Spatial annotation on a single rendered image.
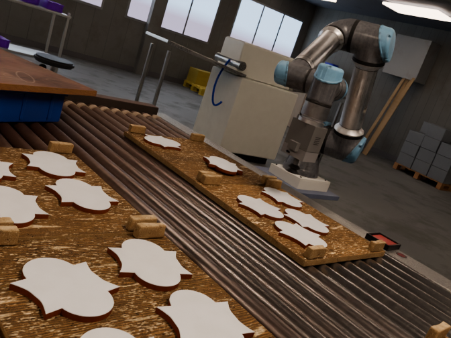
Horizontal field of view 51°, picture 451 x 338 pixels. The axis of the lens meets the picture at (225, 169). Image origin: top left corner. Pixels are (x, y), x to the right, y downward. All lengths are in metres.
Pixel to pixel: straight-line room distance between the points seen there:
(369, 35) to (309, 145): 0.56
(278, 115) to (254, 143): 0.47
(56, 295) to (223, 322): 0.23
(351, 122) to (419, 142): 8.36
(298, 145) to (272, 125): 4.64
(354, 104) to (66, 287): 1.37
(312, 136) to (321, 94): 0.12
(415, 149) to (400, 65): 2.19
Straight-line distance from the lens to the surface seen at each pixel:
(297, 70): 1.46
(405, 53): 11.48
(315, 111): 1.33
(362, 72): 1.79
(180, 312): 0.69
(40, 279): 0.69
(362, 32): 1.75
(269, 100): 5.83
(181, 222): 1.05
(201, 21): 11.96
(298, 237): 1.13
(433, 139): 10.05
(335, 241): 1.24
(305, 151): 1.33
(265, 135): 5.96
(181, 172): 1.35
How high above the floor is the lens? 1.31
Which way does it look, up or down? 14 degrees down
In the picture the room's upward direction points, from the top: 19 degrees clockwise
